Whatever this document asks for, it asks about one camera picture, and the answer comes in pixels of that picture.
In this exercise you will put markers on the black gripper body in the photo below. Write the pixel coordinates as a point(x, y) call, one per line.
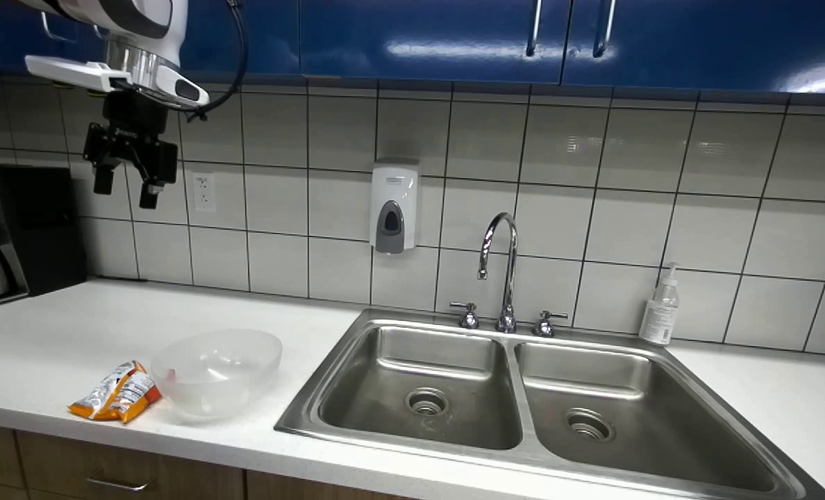
point(134, 140)

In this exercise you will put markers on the translucent white plastic bowl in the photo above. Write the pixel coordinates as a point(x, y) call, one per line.
point(219, 369)

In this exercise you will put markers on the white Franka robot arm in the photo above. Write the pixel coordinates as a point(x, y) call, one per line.
point(144, 16)

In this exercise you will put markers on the stainless steel double sink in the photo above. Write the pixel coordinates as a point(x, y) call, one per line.
point(428, 369)

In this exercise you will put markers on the black coffee machine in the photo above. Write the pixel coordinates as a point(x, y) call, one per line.
point(40, 222)

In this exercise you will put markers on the small brown item on counter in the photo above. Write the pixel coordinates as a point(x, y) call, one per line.
point(138, 397)

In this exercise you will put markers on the orange white snack packet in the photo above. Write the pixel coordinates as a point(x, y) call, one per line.
point(98, 391)

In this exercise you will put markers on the chrome gooseneck faucet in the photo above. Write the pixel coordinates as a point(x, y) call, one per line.
point(509, 279)

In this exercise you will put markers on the clear pump soap bottle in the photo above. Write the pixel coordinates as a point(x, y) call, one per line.
point(659, 315)

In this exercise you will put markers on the white wall outlet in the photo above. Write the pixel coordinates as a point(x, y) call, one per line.
point(203, 194)

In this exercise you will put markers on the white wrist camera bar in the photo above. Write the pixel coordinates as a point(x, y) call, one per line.
point(69, 72)

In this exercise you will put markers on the white wall soap dispenser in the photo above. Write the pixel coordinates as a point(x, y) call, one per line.
point(394, 209)

